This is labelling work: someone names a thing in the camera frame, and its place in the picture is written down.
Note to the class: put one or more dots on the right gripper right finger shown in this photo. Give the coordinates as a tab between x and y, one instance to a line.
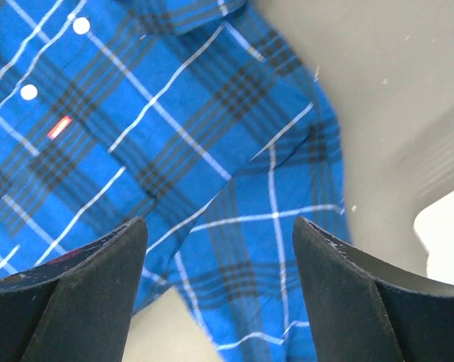
361	308

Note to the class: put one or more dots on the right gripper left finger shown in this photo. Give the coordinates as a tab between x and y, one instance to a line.
77	307

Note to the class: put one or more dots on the blue plaid shirt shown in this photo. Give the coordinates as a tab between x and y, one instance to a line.
196	116

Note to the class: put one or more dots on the white plastic basket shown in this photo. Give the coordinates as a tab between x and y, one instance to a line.
434	226

